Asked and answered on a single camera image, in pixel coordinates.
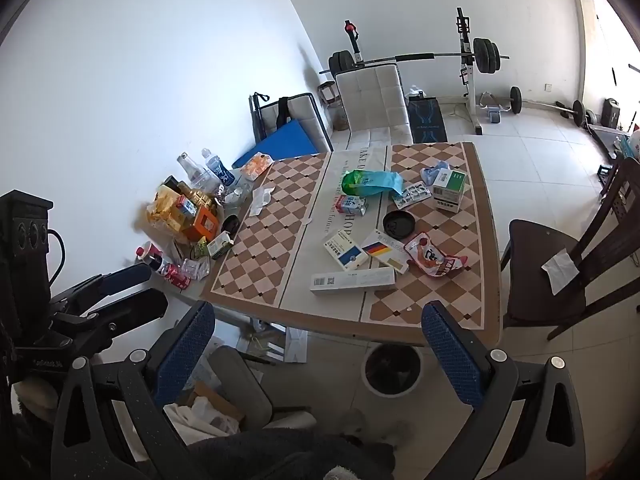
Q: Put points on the white paper bag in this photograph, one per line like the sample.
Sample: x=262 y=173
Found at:
x=296 y=345

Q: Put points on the clear glass bottle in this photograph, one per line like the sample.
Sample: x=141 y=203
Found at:
x=189 y=167

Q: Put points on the striped flag print box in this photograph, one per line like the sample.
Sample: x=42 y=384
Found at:
x=387 y=255

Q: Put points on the orange box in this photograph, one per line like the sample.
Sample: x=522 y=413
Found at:
x=202 y=222

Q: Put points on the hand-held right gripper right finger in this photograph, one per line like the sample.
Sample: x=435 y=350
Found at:
x=452 y=355

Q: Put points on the dark wooden chair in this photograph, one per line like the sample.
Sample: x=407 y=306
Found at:
x=545 y=255

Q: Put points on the white barbell rack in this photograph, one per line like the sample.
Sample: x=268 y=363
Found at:
x=469 y=75

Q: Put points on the checkered dining table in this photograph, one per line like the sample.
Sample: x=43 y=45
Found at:
x=260 y=260

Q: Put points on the clear plastic wrapper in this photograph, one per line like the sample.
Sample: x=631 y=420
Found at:
x=196 y=267

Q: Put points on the green plastic bag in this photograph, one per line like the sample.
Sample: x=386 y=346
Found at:
x=372 y=182

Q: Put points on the blue label water bottle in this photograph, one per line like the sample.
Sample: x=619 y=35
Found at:
x=217 y=167

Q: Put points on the long white box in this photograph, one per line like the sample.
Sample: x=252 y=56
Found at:
x=352 y=280

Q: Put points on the white plastic bag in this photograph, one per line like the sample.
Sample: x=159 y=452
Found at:
x=200 y=417

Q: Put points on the person's dark fleece pants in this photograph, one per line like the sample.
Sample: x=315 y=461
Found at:
x=280 y=455

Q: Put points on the brown cardboard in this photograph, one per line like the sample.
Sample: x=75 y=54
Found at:
x=215 y=397

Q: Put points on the green white small carton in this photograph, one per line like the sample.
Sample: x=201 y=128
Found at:
x=220 y=246

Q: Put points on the black round dish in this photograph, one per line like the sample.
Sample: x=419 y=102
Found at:
x=398 y=223

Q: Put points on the person's left forearm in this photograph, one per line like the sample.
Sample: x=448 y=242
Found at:
x=35 y=394

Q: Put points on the blue plastic packet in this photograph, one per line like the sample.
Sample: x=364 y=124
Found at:
x=431 y=172

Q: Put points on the pill blister pack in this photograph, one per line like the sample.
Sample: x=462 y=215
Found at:
x=412 y=195

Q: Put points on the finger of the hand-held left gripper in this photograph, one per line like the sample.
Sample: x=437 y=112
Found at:
x=140 y=307
x=122 y=277

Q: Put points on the green white medicine box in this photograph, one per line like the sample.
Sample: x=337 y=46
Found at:
x=450 y=190

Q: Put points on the white round trash bin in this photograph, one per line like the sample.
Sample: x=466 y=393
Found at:
x=392 y=387

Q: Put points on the short barbell with plates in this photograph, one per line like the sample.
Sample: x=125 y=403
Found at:
x=545 y=105

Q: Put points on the red white snack pouch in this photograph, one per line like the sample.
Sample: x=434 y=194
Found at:
x=432 y=257

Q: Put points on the small milk carton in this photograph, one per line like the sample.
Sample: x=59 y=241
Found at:
x=350 y=205

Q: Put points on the red soda can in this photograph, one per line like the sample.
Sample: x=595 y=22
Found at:
x=176 y=276

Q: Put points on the long barbell with plates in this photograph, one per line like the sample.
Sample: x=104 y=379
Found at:
x=410 y=56

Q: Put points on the grey foot pedal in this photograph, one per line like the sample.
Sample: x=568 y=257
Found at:
x=495 y=116

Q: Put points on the black round can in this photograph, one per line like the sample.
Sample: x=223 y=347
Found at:
x=230 y=223

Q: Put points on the white tissue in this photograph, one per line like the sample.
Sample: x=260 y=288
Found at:
x=560 y=271
x=261 y=201

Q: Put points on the cream padded chair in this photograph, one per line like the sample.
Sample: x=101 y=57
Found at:
x=370 y=100

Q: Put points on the yellow snack bag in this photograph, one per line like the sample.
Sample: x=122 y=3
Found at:
x=162 y=210

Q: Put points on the red label cola bottle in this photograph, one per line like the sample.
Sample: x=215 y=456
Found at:
x=150 y=256

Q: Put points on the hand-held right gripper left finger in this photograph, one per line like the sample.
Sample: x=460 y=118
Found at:
x=185 y=350

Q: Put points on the blue folded mat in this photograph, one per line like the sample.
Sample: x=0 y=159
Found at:
x=285 y=144

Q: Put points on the orange snack packet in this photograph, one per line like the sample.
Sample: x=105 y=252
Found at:
x=256 y=165

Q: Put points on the blue white medicine box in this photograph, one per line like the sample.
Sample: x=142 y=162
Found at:
x=345 y=252

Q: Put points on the black blue bench pad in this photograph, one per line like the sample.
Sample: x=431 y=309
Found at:
x=426 y=119

